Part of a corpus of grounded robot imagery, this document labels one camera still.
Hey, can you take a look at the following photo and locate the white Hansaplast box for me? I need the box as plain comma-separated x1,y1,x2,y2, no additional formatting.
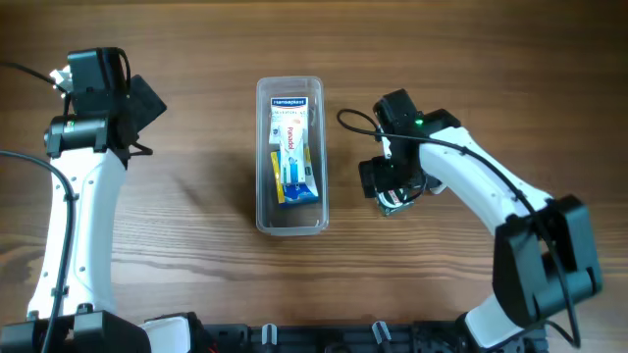
269,97,309,144

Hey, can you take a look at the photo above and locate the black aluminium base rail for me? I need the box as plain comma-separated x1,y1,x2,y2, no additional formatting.
195,321,549,353

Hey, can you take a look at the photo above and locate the clear plastic container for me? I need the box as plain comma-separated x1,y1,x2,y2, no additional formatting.
256,76,329,236

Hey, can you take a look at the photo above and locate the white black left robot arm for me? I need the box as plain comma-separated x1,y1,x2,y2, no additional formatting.
1,47,211,352

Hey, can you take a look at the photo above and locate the green square packet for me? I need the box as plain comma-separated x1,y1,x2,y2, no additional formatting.
376,188,414,217

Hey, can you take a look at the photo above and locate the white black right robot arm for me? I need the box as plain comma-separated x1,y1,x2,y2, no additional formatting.
359,103,602,352

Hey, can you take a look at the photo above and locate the blue VapoDrops box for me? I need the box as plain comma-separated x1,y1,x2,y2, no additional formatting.
270,146,319,207

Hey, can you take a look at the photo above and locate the white Panadol box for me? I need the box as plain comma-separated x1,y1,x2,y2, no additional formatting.
280,120,307,184

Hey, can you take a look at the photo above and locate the small white bottle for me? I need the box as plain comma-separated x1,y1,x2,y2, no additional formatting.
428,179,447,195

